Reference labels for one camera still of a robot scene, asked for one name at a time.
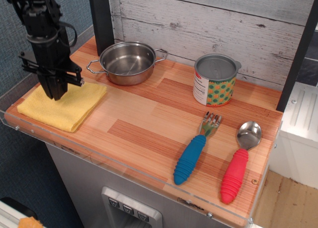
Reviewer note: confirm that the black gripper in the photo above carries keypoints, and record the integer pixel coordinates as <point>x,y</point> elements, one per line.
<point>49,60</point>

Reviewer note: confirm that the yellow towel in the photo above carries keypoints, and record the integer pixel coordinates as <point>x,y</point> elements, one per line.
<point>66,113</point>

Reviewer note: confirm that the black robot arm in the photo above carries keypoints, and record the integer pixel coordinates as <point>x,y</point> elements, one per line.
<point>41,19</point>

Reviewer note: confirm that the stainless steel pot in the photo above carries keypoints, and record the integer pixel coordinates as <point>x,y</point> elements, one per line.
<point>127,63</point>

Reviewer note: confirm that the grey toy kitchen cabinet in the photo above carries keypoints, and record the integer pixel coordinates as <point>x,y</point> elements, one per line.
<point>82,188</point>

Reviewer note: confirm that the white black device bottom left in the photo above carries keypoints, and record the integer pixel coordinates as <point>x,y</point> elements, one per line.
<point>11,211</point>

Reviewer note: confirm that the orange object bottom left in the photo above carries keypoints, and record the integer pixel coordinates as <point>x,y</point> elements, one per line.
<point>29,222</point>

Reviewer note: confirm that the silver dispenser button panel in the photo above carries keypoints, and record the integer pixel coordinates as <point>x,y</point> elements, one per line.
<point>125,212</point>

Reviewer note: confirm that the patterned tin can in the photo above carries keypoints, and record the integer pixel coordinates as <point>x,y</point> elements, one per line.
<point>214,79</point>

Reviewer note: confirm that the clear acrylic edge guard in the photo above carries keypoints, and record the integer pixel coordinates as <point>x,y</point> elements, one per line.
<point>124,163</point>

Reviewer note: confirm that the white appliance at right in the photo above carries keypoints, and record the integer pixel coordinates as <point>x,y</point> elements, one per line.
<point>295,151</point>

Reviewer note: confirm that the dark vertical post left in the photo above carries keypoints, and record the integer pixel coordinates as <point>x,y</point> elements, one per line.
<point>102,24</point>

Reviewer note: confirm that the dark vertical post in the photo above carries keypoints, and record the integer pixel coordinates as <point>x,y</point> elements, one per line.
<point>102,24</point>
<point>299,57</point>

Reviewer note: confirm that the blue handled fork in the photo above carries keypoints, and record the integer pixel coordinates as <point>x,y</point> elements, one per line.
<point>187,161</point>

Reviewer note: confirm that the red handled spoon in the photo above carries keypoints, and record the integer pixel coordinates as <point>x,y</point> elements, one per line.
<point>248,136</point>

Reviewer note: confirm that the dark vertical post right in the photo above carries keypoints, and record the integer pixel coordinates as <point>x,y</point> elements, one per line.
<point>299,57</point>

